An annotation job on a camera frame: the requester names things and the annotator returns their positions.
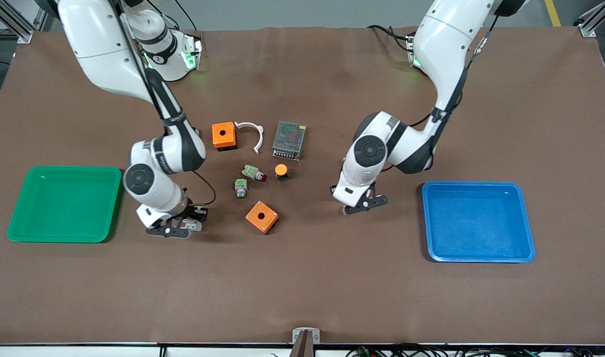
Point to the green-headed push button switch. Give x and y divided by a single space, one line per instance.
241 186

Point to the small white curved clamp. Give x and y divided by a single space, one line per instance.
260 138

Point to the orange round buzzer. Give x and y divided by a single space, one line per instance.
281 170

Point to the brown table mat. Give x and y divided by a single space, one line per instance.
302 287

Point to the red-headed pilot lamp switch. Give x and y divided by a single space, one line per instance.
252 172

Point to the green plastic tray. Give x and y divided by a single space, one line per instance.
64 206

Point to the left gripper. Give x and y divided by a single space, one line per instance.
332 189

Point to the orange button box black base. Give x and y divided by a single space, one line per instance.
218 141
270 219

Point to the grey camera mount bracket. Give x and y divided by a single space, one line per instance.
306 337

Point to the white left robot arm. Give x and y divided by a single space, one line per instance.
446 44

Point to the white red circuit breaker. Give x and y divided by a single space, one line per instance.
194 226

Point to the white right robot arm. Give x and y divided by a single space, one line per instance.
99 49

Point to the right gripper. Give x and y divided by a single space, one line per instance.
194 212

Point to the aluminium frame profile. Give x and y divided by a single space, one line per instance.
22 27
592 25

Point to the blue plastic tray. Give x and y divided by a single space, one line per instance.
476 223

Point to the metal mesh power supply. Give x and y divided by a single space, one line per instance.
288 140

